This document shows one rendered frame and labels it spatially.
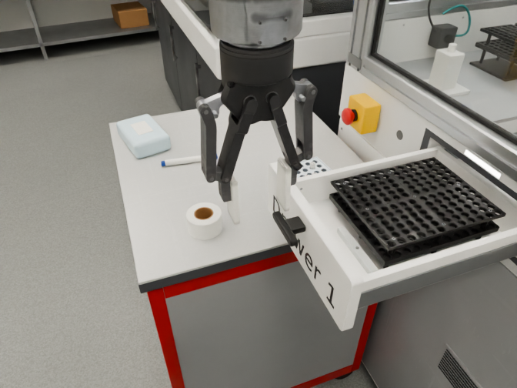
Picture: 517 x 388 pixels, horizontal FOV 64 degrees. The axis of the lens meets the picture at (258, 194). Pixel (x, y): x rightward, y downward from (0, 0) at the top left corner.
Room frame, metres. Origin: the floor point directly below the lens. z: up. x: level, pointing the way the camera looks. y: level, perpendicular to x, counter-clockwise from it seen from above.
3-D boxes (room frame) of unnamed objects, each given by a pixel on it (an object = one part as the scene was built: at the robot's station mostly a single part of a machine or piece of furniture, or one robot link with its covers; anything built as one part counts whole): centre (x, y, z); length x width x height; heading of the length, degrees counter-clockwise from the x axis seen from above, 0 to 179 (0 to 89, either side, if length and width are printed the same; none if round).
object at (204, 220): (0.62, 0.11, 0.78); 0.07 x 0.07 x 0.04
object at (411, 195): (0.55, -0.26, 0.87); 0.22 x 0.18 x 0.06; 110
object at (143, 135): (0.95, 0.30, 0.78); 0.15 x 0.10 x 0.04; 33
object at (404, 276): (0.55, -0.27, 0.86); 0.40 x 0.26 x 0.06; 110
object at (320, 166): (0.76, -0.10, 0.78); 0.12 x 0.08 x 0.04; 117
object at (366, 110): (0.89, -0.25, 0.88); 0.07 x 0.05 x 0.07; 20
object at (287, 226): (0.47, -0.05, 0.91); 0.07 x 0.04 x 0.01; 20
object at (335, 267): (0.48, -0.08, 0.87); 0.29 x 0.02 x 0.11; 20
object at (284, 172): (0.44, -0.03, 1.01); 0.03 x 0.01 x 0.07; 21
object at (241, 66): (0.42, 0.00, 1.16); 0.08 x 0.07 x 0.09; 111
